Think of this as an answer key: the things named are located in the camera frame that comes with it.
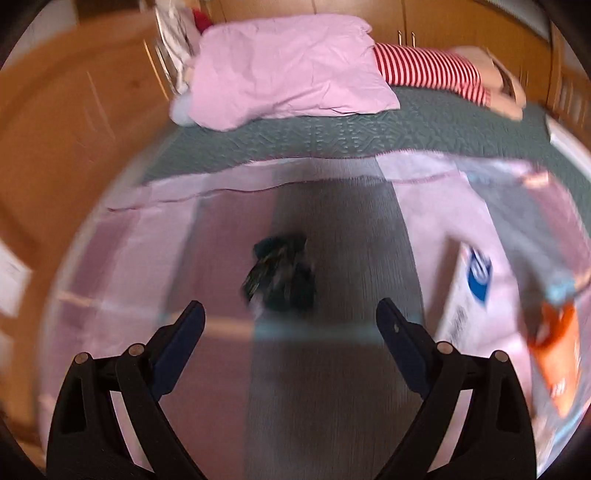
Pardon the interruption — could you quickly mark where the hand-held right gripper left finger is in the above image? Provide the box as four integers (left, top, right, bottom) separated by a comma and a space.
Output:
46, 300, 206, 480

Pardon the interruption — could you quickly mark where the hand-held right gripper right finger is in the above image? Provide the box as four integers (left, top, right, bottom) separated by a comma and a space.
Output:
375, 298, 539, 480

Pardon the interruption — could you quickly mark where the white box blue logo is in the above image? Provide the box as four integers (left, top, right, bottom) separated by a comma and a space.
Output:
436, 241, 496, 354

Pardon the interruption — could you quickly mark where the pink grey patchwork blanket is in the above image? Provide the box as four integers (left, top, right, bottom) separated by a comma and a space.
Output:
37, 150, 591, 480

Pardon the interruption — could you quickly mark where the orange snack packet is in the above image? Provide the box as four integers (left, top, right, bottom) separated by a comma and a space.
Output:
525, 299, 583, 418

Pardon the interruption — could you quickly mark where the green bed cover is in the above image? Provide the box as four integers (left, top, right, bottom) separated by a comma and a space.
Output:
141, 85, 591, 195

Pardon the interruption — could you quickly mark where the white fluffy cloth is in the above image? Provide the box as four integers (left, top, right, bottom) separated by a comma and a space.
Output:
168, 90, 199, 127

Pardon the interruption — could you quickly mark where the long white box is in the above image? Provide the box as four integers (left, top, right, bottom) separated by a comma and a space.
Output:
545, 114, 591, 160

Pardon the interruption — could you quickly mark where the red white striped pillow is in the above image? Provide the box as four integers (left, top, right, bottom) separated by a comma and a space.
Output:
372, 42, 492, 106

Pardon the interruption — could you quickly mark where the beige plush toy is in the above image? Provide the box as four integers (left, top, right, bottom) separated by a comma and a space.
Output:
450, 45, 529, 121

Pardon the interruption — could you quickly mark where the pink pillow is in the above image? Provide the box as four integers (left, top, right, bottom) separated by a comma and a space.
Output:
182, 13, 402, 132

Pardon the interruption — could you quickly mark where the white printed bag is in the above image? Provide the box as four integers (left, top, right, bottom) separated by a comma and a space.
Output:
154, 0, 197, 90

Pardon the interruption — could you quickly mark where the red cloth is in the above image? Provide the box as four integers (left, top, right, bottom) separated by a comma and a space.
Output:
191, 8, 215, 32

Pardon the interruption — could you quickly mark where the wooden bed frame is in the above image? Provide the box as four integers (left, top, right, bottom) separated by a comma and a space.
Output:
0, 14, 185, 467

